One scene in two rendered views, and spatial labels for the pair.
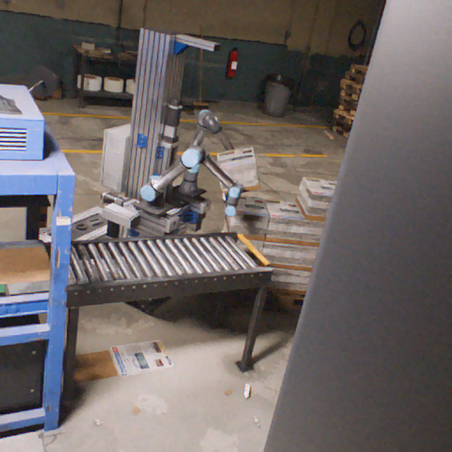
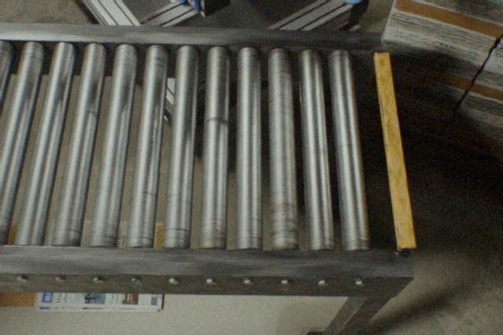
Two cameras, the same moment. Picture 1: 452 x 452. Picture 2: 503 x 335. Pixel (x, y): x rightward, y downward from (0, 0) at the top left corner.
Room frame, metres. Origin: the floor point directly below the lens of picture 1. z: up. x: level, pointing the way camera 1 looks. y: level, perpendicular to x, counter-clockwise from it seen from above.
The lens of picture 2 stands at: (2.73, -0.24, 1.74)
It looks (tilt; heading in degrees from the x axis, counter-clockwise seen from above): 62 degrees down; 25
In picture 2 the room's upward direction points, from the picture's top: 5 degrees clockwise
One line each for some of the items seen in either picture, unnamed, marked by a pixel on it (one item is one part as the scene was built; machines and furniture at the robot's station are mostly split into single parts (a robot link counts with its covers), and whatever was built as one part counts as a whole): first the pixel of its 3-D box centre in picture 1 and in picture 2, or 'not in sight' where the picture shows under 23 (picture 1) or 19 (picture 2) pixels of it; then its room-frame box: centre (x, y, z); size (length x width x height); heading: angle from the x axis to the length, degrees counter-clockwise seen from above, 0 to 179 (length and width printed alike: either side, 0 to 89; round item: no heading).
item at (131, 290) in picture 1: (174, 285); (34, 271); (2.83, 0.22, 0.74); 1.34 x 0.05 x 0.12; 120
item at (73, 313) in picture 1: (70, 354); not in sight; (2.54, 0.73, 0.34); 0.06 x 0.06 x 0.68; 30
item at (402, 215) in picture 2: (253, 249); (394, 143); (3.37, -0.24, 0.81); 0.43 x 0.03 x 0.02; 30
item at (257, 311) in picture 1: (253, 326); (346, 324); (3.15, -0.34, 0.34); 0.06 x 0.06 x 0.68; 30
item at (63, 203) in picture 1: (56, 312); not in sight; (2.31, 0.75, 0.77); 0.09 x 0.09 x 1.55; 30
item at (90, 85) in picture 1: (127, 75); not in sight; (9.67, 2.13, 0.55); 1.80 x 0.70 x 1.09; 120
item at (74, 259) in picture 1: (77, 266); not in sight; (2.79, 0.80, 0.77); 0.47 x 0.05 x 0.05; 30
